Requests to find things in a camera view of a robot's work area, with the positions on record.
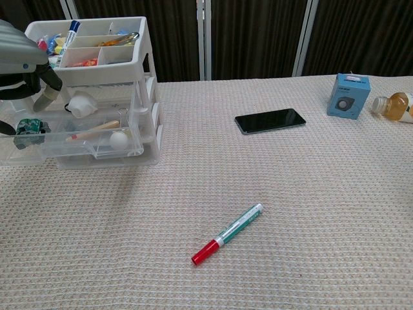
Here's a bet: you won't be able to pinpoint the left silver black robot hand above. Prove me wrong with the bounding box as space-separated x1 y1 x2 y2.
0 19 63 136

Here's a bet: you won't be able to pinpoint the green packet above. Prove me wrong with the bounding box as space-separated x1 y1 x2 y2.
14 118 52 150

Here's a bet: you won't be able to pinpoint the yellow candy packet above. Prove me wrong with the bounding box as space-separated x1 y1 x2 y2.
51 34 68 55

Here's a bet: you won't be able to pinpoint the blue capped whiteboard marker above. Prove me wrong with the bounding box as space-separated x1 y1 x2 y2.
57 20 81 68

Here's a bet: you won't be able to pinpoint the orange red wrapped candies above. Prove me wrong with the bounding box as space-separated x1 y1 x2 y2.
69 57 98 68

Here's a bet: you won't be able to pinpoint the wooden stick with red tip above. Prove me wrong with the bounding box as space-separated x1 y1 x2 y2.
66 120 121 142

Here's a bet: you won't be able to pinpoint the clear binder clip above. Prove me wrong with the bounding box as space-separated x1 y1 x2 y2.
116 108 130 128

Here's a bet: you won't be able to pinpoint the white ping pong ball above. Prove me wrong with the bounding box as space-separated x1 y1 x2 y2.
108 130 130 150

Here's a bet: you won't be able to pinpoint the dark folding partition screen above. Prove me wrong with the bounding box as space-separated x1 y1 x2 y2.
0 0 413 82

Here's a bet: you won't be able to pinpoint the black smartphone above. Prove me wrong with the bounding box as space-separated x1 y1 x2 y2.
234 108 307 136

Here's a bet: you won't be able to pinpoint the beige woven tablecloth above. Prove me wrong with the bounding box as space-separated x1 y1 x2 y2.
0 76 413 310

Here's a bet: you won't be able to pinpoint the red capped green marker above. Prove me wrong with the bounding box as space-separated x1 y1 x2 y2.
191 203 265 267

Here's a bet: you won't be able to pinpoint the blue cardboard box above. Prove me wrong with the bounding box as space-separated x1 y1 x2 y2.
326 72 371 121

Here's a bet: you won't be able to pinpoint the tea bottle with white cap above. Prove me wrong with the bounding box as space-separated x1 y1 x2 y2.
372 92 413 124

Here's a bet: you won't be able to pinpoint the white plastic drawer organizer frame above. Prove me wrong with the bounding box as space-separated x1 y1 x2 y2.
24 16 164 171

